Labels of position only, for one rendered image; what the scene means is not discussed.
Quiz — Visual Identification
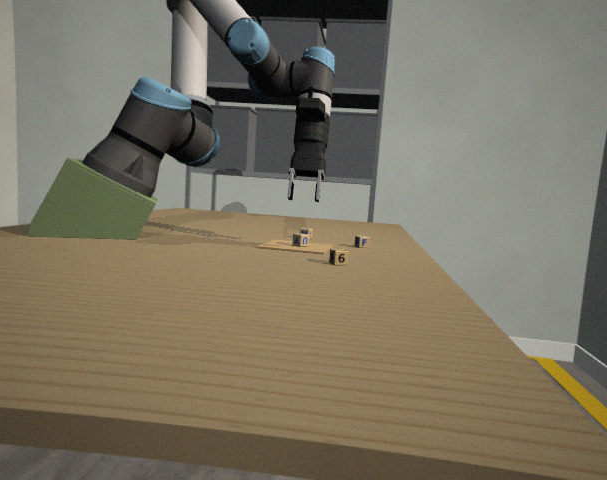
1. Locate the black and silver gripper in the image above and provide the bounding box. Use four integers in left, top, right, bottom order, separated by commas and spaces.
288, 87, 331, 202

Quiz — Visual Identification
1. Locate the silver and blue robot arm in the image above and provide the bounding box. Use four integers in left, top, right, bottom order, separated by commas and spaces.
82, 0, 335, 198

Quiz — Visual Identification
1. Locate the tan flat mat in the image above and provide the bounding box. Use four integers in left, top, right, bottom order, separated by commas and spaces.
257, 239, 334, 254

